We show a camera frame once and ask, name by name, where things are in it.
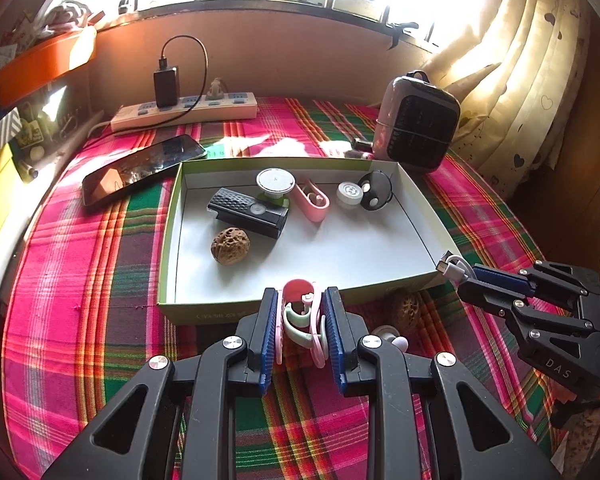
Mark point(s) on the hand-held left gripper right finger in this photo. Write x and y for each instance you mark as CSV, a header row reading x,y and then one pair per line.
x,y
336,345

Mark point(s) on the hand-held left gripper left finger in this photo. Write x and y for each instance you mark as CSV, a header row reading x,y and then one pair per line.
x,y
265,345

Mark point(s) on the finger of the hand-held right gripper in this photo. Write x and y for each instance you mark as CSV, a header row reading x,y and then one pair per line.
x,y
485,297
500,280

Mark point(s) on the shallow cardboard box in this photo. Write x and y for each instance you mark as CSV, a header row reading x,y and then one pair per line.
x,y
330,250

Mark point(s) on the walnut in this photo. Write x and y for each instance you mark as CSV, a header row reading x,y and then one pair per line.
x,y
230,246
407,307

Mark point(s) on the pink clip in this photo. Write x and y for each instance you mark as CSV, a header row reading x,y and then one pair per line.
x,y
312,211

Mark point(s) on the black round disc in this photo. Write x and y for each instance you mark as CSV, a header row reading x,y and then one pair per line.
x,y
377,195

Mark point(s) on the green cylinder with grey top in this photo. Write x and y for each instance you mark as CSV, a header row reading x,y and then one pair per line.
x,y
274,181

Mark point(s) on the white knob hook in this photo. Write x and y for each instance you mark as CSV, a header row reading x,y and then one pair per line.
x,y
386,332

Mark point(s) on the black rectangular device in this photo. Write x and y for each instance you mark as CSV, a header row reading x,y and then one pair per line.
x,y
250,212

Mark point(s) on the small white round case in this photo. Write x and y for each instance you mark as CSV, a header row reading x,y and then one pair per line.
x,y
349,195

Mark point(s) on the plaid cloth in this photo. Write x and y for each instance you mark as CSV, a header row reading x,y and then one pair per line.
x,y
105,285

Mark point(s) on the small pink grey heater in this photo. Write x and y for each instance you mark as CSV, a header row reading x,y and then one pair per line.
x,y
420,125

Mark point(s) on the small dark tube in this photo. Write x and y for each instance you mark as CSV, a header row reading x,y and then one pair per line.
x,y
360,149

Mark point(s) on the cream heart print curtain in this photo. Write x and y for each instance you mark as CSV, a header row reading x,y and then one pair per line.
x,y
530,70

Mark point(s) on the black smartphone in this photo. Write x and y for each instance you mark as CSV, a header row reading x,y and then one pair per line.
x,y
140,170

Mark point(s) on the white power strip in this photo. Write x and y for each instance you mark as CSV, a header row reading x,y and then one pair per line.
x,y
220,107

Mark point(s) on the black charger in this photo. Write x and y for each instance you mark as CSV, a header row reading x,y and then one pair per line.
x,y
166,86

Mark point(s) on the clear storage case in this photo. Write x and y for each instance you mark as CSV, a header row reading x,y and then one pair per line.
x,y
50,120

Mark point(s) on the striped box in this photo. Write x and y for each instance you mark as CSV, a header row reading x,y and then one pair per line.
x,y
0,135

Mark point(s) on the window grille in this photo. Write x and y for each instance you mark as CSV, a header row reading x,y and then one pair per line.
x,y
260,0

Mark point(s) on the orange tray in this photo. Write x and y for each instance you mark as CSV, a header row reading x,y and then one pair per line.
x,y
45,60

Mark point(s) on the white plastic packaging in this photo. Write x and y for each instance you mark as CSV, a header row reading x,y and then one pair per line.
x,y
70,10

